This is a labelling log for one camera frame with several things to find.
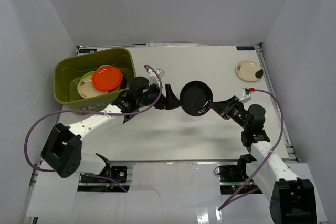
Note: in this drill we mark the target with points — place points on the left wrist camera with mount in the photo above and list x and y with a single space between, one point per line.
155 76

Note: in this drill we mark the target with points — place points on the olive green plastic bin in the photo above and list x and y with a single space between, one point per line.
67 75

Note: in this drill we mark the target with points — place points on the lime green round plate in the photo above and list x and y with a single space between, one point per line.
87 77

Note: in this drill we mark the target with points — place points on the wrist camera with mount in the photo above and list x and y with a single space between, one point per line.
246 94
155 76

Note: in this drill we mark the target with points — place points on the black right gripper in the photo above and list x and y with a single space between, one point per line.
224 108

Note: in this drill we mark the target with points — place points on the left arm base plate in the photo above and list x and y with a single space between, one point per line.
113 180

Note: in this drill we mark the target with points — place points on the black round plate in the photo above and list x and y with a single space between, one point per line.
195 98

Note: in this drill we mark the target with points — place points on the papers at table back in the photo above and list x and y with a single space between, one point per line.
171 44

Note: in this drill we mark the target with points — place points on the beige plate with characters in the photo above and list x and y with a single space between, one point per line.
86 89

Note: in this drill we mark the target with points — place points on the blue label sticker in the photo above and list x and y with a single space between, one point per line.
87 50
245 48

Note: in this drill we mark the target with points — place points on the cream plate with black spot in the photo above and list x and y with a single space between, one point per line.
249 71

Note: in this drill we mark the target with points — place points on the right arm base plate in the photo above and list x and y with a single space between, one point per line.
230 178

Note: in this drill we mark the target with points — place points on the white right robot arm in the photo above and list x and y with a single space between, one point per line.
291 199

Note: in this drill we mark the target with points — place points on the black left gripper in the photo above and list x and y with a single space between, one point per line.
163 98

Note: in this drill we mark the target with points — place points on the orange round plate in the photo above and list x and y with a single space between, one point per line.
107 78

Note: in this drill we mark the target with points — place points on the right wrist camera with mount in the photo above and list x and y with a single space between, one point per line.
246 94

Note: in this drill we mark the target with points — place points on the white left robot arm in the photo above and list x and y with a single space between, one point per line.
63 148

